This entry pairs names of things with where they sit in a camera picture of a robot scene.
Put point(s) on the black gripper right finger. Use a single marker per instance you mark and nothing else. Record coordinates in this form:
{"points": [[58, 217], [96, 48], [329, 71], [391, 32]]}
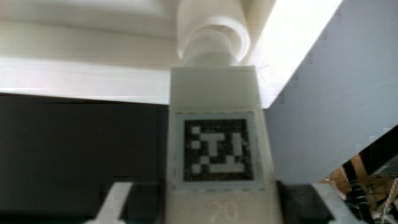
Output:
{"points": [[313, 206]]}

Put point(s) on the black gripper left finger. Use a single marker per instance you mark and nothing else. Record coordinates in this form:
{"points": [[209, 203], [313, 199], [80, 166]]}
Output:
{"points": [[131, 205]]}

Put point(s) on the white table leg with tag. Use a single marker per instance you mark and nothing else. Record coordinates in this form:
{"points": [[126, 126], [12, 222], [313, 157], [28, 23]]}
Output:
{"points": [[220, 182]]}

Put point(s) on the white square tabletop panel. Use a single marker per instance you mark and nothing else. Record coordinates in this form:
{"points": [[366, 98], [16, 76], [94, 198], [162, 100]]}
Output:
{"points": [[90, 48]]}

